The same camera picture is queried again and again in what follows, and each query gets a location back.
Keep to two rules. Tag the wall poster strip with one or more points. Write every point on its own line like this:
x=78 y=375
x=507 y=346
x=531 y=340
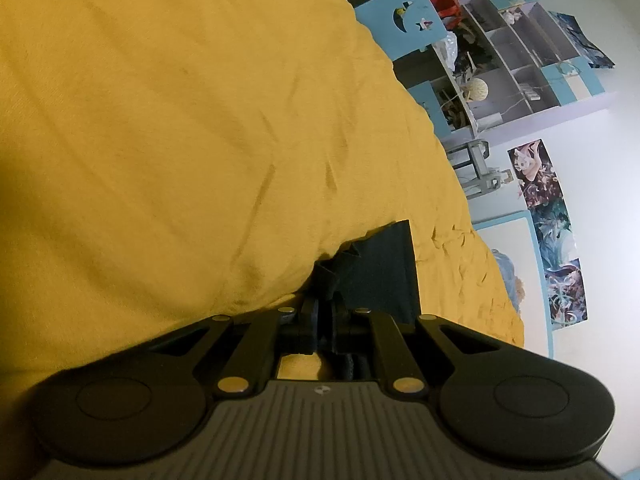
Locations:
x=545 y=210

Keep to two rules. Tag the blue drawer cabinet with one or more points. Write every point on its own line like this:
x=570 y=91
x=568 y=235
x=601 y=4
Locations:
x=430 y=105

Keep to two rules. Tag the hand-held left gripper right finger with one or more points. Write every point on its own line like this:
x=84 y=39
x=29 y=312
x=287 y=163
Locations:
x=345 y=327

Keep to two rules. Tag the white shelf unit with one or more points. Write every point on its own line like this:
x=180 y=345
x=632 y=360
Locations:
x=520 y=45

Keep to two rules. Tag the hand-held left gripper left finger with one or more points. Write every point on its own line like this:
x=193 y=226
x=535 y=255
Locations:
x=306 y=322

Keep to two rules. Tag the cream round ball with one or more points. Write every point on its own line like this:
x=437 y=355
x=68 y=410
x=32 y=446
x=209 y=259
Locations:
x=477 y=90

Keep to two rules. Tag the black pants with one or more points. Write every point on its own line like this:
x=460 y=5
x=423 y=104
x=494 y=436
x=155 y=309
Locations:
x=385 y=270

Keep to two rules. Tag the blue plush pillow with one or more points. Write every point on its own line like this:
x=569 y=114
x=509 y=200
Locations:
x=507 y=280

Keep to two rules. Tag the grey trolley cart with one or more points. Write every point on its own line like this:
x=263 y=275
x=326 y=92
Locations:
x=475 y=160

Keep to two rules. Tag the blue and white headboard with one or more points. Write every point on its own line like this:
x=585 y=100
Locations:
x=515 y=232

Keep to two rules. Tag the yellow blanket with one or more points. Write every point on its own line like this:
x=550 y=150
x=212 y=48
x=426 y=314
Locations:
x=175 y=135

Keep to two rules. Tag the blue wall poster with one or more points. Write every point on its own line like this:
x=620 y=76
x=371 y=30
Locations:
x=585 y=40

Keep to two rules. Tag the red bag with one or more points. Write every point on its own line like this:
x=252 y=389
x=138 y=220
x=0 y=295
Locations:
x=445 y=2

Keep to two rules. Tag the blue chair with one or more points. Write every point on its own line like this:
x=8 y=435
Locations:
x=400 y=20

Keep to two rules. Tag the white plastic bag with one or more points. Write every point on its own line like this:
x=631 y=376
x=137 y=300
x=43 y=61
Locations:
x=445 y=50

